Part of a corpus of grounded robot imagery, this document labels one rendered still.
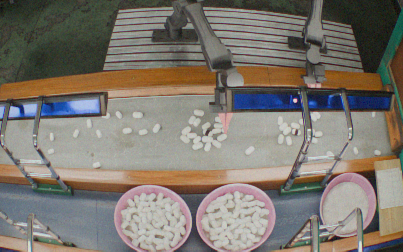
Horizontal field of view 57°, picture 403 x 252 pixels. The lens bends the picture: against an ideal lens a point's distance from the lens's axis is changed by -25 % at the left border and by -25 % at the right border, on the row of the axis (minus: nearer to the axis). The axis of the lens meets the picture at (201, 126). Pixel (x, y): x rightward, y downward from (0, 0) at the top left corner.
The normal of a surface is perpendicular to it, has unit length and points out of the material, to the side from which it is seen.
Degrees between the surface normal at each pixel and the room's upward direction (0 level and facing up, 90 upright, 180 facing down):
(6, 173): 0
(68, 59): 0
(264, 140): 0
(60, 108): 58
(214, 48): 23
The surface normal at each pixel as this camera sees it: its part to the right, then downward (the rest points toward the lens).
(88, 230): 0.00, -0.47
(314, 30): -0.14, 0.00
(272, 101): 0.02, 0.49
